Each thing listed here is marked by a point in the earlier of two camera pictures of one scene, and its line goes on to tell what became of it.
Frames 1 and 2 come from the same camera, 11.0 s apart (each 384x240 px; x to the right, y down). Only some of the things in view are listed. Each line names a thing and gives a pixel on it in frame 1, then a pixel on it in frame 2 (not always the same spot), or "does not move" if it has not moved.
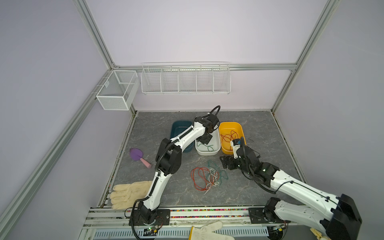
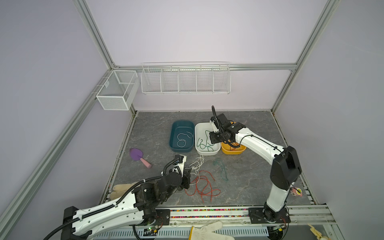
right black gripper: (225, 162) to (213, 139)
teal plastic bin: (178, 126) does not move
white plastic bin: (213, 146) does not move
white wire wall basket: (183, 78) does not move
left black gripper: (206, 141) to (186, 177)
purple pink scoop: (136, 154) does not move
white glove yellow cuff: (205, 232) does not move
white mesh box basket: (120, 91) does not move
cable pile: (203, 178) to (196, 165)
